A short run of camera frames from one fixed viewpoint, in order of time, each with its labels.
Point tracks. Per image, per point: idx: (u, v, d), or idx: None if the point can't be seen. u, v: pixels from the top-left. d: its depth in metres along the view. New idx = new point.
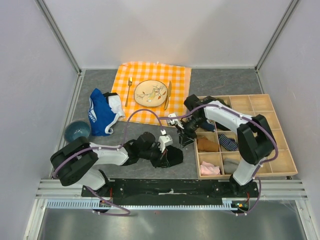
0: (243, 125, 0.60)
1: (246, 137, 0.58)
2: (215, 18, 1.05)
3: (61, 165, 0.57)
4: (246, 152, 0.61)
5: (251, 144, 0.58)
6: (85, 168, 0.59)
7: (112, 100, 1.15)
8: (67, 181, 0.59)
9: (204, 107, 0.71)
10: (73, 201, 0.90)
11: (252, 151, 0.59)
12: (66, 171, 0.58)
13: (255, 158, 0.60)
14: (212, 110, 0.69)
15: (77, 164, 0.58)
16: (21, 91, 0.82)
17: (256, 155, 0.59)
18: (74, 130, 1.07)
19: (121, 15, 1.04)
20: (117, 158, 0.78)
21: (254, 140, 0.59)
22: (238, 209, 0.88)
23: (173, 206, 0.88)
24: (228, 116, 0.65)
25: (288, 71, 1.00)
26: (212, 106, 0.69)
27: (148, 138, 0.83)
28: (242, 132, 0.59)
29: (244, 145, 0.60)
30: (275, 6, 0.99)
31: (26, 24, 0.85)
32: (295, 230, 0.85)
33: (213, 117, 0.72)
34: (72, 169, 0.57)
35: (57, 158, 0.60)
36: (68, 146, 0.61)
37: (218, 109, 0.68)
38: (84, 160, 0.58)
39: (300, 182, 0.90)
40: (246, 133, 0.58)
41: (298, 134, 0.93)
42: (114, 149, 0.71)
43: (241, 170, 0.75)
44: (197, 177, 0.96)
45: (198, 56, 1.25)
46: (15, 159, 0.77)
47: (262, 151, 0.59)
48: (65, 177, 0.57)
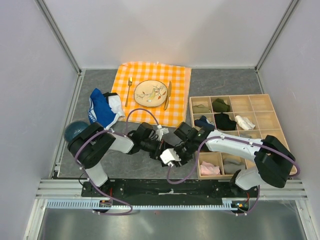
0: (259, 153, 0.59)
1: (268, 166, 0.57)
2: (215, 18, 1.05)
3: (82, 148, 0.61)
4: (271, 179, 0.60)
5: (275, 171, 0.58)
6: (104, 149, 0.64)
7: (112, 100, 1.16)
8: (89, 163, 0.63)
9: (206, 142, 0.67)
10: (73, 201, 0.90)
11: (278, 177, 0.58)
12: (88, 153, 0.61)
13: (283, 182, 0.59)
14: (216, 143, 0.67)
15: (97, 145, 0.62)
16: (21, 91, 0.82)
17: (282, 179, 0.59)
18: (74, 130, 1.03)
19: (121, 15, 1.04)
20: (124, 146, 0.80)
21: (275, 165, 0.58)
22: (239, 209, 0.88)
23: (173, 206, 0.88)
24: (238, 146, 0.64)
25: (288, 71, 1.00)
26: (214, 138, 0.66)
27: (147, 126, 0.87)
28: (261, 162, 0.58)
29: (268, 173, 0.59)
30: (275, 6, 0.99)
31: (26, 24, 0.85)
32: (295, 230, 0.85)
33: (217, 149, 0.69)
34: (93, 151, 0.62)
35: (75, 144, 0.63)
36: (84, 131, 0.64)
37: (221, 141, 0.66)
38: (103, 141, 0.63)
39: (300, 183, 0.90)
40: (266, 162, 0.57)
41: (298, 134, 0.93)
42: (122, 136, 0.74)
43: (247, 178, 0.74)
44: (197, 177, 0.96)
45: (198, 56, 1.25)
46: (15, 159, 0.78)
47: (286, 172, 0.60)
48: (86, 159, 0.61)
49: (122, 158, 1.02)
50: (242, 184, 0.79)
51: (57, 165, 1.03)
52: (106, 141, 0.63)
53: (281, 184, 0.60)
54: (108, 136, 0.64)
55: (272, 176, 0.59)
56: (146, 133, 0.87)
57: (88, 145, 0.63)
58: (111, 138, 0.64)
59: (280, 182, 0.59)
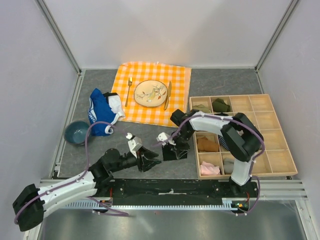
0: (226, 125, 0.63)
1: (231, 137, 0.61)
2: (215, 18, 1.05)
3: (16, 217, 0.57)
4: (237, 153, 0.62)
5: (237, 143, 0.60)
6: (36, 218, 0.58)
7: (113, 100, 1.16)
8: (28, 227, 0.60)
9: (188, 120, 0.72)
10: (73, 201, 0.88)
11: (241, 150, 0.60)
12: (22, 223, 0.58)
13: (247, 156, 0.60)
14: (197, 120, 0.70)
15: (27, 216, 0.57)
16: (21, 91, 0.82)
17: (247, 152, 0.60)
18: (74, 130, 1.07)
19: (121, 15, 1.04)
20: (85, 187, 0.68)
21: (239, 138, 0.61)
22: (238, 209, 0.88)
23: (173, 206, 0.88)
24: (212, 122, 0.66)
25: (288, 71, 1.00)
26: (195, 116, 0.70)
27: (108, 158, 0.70)
28: (226, 132, 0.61)
29: (233, 146, 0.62)
30: (275, 6, 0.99)
31: (26, 24, 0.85)
32: (295, 230, 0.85)
33: (200, 128, 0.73)
34: (25, 221, 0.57)
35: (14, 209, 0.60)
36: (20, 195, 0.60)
37: (201, 118, 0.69)
38: (31, 213, 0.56)
39: (300, 182, 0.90)
40: (230, 133, 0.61)
41: (299, 133, 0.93)
42: (74, 182, 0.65)
43: (237, 170, 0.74)
44: (197, 177, 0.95)
45: (198, 56, 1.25)
46: (15, 160, 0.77)
47: (252, 148, 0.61)
48: (23, 225, 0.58)
49: None
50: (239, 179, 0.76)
51: (57, 165, 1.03)
52: (33, 213, 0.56)
53: (246, 159, 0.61)
54: (36, 207, 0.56)
55: (236, 148, 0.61)
56: (112, 165, 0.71)
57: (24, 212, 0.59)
58: (39, 208, 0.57)
59: (245, 157, 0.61)
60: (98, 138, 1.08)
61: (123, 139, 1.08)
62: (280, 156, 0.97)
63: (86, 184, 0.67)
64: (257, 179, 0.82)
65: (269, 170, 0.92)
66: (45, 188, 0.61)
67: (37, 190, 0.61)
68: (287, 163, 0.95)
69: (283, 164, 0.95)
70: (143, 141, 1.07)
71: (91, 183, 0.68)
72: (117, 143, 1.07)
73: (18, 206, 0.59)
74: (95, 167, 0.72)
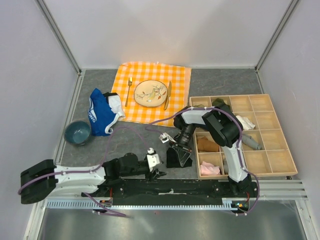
0: (208, 113, 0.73)
1: (210, 122, 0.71)
2: (215, 18, 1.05)
3: (24, 186, 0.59)
4: (216, 137, 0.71)
5: (216, 127, 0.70)
6: (42, 195, 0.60)
7: (113, 100, 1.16)
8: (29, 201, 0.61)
9: (181, 113, 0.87)
10: (73, 201, 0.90)
11: (219, 134, 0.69)
12: (27, 194, 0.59)
13: (224, 140, 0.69)
14: (187, 113, 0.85)
15: (37, 189, 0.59)
16: (21, 91, 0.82)
17: (224, 136, 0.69)
18: (74, 130, 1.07)
19: (121, 15, 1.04)
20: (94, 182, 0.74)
21: (218, 123, 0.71)
22: (238, 209, 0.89)
23: (173, 206, 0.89)
24: (198, 113, 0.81)
25: (288, 71, 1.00)
26: (186, 110, 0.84)
27: (126, 162, 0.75)
28: (206, 118, 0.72)
29: (212, 130, 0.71)
30: (276, 6, 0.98)
31: (26, 24, 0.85)
32: (295, 230, 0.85)
33: (191, 120, 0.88)
34: (31, 192, 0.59)
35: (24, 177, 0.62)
36: (34, 166, 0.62)
37: (190, 112, 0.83)
38: (43, 187, 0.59)
39: (300, 183, 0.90)
40: (209, 119, 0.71)
41: (298, 133, 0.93)
42: (87, 172, 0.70)
43: (230, 164, 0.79)
44: (197, 177, 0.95)
45: (198, 56, 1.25)
46: (15, 159, 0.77)
47: (229, 132, 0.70)
48: (25, 197, 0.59)
49: None
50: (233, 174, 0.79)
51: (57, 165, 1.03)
52: (44, 188, 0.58)
53: (225, 142, 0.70)
54: (49, 183, 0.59)
55: (215, 132, 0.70)
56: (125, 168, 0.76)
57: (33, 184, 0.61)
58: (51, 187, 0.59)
59: (222, 140, 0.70)
60: (98, 138, 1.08)
61: (123, 139, 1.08)
62: (280, 157, 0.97)
63: (97, 178, 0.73)
64: (257, 181, 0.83)
65: (269, 170, 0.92)
66: (61, 168, 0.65)
67: (54, 168, 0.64)
68: (287, 163, 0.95)
69: (283, 165, 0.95)
70: (143, 141, 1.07)
71: (101, 179, 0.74)
72: (117, 143, 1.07)
73: (29, 176, 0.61)
74: (108, 165, 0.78)
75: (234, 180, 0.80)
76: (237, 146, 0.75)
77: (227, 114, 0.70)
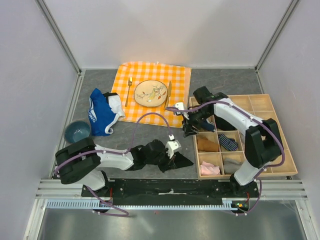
0: (252, 128, 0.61)
1: (254, 141, 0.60)
2: (215, 18, 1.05)
3: (64, 163, 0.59)
4: (252, 156, 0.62)
5: (257, 148, 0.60)
6: (84, 171, 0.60)
7: (113, 100, 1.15)
8: (68, 180, 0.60)
9: (215, 104, 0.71)
10: (74, 201, 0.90)
11: (258, 155, 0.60)
12: (67, 172, 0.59)
13: (260, 163, 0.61)
14: (223, 108, 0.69)
15: (79, 166, 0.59)
16: (21, 91, 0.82)
17: (262, 159, 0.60)
18: (74, 130, 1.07)
19: (121, 16, 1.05)
20: (122, 164, 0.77)
21: (261, 144, 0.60)
22: (238, 209, 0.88)
23: (173, 206, 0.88)
24: (239, 117, 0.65)
25: (288, 71, 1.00)
26: (223, 103, 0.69)
27: (157, 147, 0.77)
28: (250, 134, 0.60)
29: (251, 148, 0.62)
30: (275, 6, 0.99)
31: (26, 24, 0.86)
32: (295, 230, 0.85)
33: (224, 116, 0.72)
34: (74, 169, 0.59)
35: (61, 156, 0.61)
36: (73, 145, 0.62)
37: (228, 108, 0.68)
38: (86, 163, 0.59)
39: (300, 182, 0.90)
40: (254, 136, 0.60)
41: (298, 133, 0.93)
42: (120, 154, 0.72)
43: (242, 171, 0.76)
44: (197, 177, 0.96)
45: (198, 56, 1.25)
46: (15, 160, 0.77)
47: (268, 155, 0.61)
48: (65, 175, 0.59)
49: None
50: (242, 181, 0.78)
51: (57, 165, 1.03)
52: (90, 164, 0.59)
53: (259, 164, 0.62)
54: (92, 159, 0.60)
55: (254, 152, 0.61)
56: (153, 154, 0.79)
57: (73, 161, 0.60)
58: (95, 163, 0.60)
59: (258, 162, 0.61)
60: (98, 138, 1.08)
61: (123, 139, 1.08)
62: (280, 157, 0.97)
63: (127, 161, 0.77)
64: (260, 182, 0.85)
65: (269, 170, 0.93)
66: (100, 147, 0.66)
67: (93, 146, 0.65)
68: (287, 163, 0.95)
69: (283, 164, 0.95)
70: (143, 141, 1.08)
71: (129, 163, 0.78)
72: (117, 143, 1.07)
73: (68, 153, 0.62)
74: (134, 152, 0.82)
75: (238, 183, 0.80)
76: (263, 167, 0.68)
77: (274, 136, 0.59)
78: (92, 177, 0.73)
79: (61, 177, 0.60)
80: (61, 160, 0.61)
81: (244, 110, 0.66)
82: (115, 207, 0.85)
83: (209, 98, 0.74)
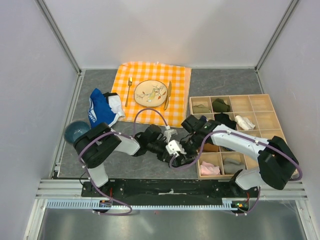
0: (263, 153, 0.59)
1: (270, 166, 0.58)
2: (215, 18, 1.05)
3: (87, 147, 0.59)
4: (271, 180, 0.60)
5: (276, 172, 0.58)
6: (107, 152, 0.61)
7: (112, 100, 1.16)
8: (93, 163, 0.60)
9: (212, 135, 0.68)
10: (73, 201, 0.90)
11: (278, 180, 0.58)
12: (92, 154, 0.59)
13: (283, 183, 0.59)
14: (221, 137, 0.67)
15: (102, 147, 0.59)
16: (21, 91, 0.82)
17: (283, 180, 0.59)
18: (74, 130, 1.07)
19: (121, 16, 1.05)
20: (130, 148, 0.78)
21: (278, 166, 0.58)
22: (239, 209, 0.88)
23: (173, 206, 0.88)
24: (243, 143, 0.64)
25: (288, 71, 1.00)
26: (220, 132, 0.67)
27: (156, 129, 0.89)
28: (264, 161, 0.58)
29: (268, 174, 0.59)
30: (275, 6, 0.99)
31: (26, 24, 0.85)
32: (295, 230, 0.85)
33: (224, 144, 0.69)
34: (98, 150, 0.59)
35: (81, 142, 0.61)
36: (91, 130, 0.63)
37: (227, 135, 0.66)
38: (108, 143, 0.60)
39: (300, 182, 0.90)
40: (269, 162, 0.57)
41: (298, 134, 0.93)
42: (129, 138, 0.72)
43: (247, 180, 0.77)
44: (197, 177, 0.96)
45: (198, 56, 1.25)
46: (15, 160, 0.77)
47: (287, 174, 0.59)
48: (90, 159, 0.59)
49: (121, 158, 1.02)
50: (244, 185, 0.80)
51: (57, 165, 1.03)
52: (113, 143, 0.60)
53: (281, 185, 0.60)
54: (113, 139, 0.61)
55: (273, 177, 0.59)
56: (152, 136, 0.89)
57: (94, 144, 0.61)
58: (116, 142, 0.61)
59: (280, 184, 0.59)
60: None
61: None
62: None
63: (135, 143, 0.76)
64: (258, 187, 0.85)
65: None
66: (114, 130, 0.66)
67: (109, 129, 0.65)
68: None
69: None
70: None
71: (137, 146, 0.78)
72: None
73: (88, 139, 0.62)
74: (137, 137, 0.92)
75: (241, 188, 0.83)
76: None
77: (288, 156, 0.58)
78: (102, 168, 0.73)
79: (86, 162, 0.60)
80: (82, 147, 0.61)
81: (244, 135, 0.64)
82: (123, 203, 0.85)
83: (203, 129, 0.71)
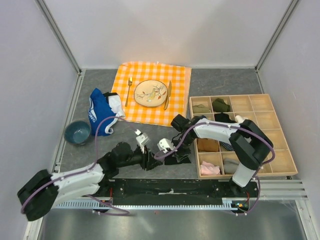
0: (235, 134, 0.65)
1: (241, 146, 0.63)
2: (215, 18, 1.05)
3: (25, 203, 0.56)
4: (246, 160, 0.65)
5: (248, 151, 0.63)
6: (47, 205, 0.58)
7: (112, 100, 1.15)
8: (35, 215, 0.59)
9: (193, 127, 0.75)
10: (73, 201, 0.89)
11: (251, 158, 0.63)
12: (30, 211, 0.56)
13: (257, 163, 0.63)
14: (202, 128, 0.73)
15: (39, 201, 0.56)
16: (21, 91, 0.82)
17: (257, 160, 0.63)
18: (74, 130, 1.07)
19: (121, 15, 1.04)
20: (93, 180, 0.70)
21: (249, 146, 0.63)
22: (238, 209, 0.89)
23: (173, 206, 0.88)
24: (218, 130, 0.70)
25: (288, 71, 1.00)
26: (200, 124, 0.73)
27: (123, 150, 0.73)
28: (236, 141, 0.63)
29: (242, 154, 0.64)
30: (276, 6, 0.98)
31: (26, 24, 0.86)
32: (295, 230, 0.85)
33: (205, 135, 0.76)
34: (36, 206, 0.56)
35: (21, 195, 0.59)
36: (30, 181, 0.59)
37: (206, 126, 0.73)
38: (45, 197, 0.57)
39: (300, 182, 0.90)
40: (240, 142, 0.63)
41: (298, 133, 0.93)
42: (85, 172, 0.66)
43: (239, 172, 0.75)
44: (197, 177, 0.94)
45: (198, 56, 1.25)
46: (15, 161, 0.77)
47: (261, 154, 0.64)
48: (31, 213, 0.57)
49: None
50: (239, 181, 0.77)
51: (57, 165, 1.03)
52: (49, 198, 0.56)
53: (256, 166, 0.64)
54: (49, 192, 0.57)
55: (246, 156, 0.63)
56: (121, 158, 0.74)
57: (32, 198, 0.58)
58: (53, 194, 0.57)
59: (254, 164, 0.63)
60: (98, 138, 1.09)
61: (123, 139, 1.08)
62: (280, 157, 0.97)
63: (95, 175, 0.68)
64: (258, 181, 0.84)
65: (269, 170, 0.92)
66: (58, 174, 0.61)
67: (50, 176, 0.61)
68: (287, 163, 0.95)
69: (283, 164, 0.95)
70: None
71: (100, 175, 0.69)
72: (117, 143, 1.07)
73: (27, 192, 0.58)
74: (103, 161, 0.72)
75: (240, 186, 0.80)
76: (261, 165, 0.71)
77: (256, 135, 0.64)
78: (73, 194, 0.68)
79: (28, 215, 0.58)
80: (23, 201, 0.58)
81: (221, 123, 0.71)
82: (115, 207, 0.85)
83: (188, 124, 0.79)
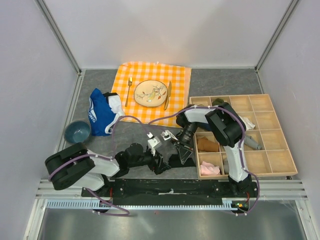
0: (211, 112, 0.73)
1: (213, 121, 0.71)
2: (215, 18, 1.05)
3: (57, 169, 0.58)
4: (219, 137, 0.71)
5: (219, 127, 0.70)
6: (78, 176, 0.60)
7: (112, 100, 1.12)
8: (61, 185, 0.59)
9: (185, 111, 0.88)
10: (73, 201, 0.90)
11: (221, 133, 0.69)
12: (59, 177, 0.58)
13: (227, 139, 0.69)
14: (190, 111, 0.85)
15: (73, 169, 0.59)
16: (21, 91, 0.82)
17: (228, 136, 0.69)
18: (74, 130, 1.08)
19: (121, 16, 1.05)
20: (109, 170, 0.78)
21: (221, 123, 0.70)
22: (238, 209, 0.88)
23: (173, 206, 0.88)
24: (202, 112, 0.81)
25: (288, 71, 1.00)
26: (189, 109, 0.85)
27: (134, 151, 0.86)
28: (209, 117, 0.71)
29: (215, 130, 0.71)
30: (275, 6, 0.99)
31: (26, 24, 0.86)
32: (295, 230, 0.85)
33: (194, 118, 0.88)
34: (68, 173, 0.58)
35: (53, 161, 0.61)
36: (66, 149, 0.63)
37: (194, 109, 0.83)
38: (79, 166, 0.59)
39: (300, 183, 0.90)
40: (213, 118, 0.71)
41: (298, 133, 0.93)
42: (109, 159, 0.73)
43: (231, 164, 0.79)
44: (197, 177, 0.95)
45: (198, 56, 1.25)
46: (15, 160, 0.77)
47: (232, 132, 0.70)
48: (58, 181, 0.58)
49: None
50: (232, 173, 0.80)
51: None
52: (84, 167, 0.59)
53: (227, 142, 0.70)
54: (86, 162, 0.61)
55: (218, 131, 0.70)
56: (133, 158, 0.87)
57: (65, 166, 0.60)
58: (90, 165, 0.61)
59: (225, 140, 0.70)
60: (99, 138, 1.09)
61: (123, 139, 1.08)
62: (280, 157, 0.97)
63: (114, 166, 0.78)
64: (256, 181, 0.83)
65: (269, 170, 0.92)
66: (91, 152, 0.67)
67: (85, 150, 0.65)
68: (287, 163, 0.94)
69: (283, 164, 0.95)
70: (143, 141, 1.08)
71: (116, 169, 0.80)
72: (117, 143, 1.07)
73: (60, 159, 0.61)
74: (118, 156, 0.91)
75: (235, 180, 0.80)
76: (239, 146, 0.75)
77: (230, 114, 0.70)
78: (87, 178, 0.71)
79: (54, 183, 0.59)
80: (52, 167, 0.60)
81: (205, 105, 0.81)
82: (116, 206, 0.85)
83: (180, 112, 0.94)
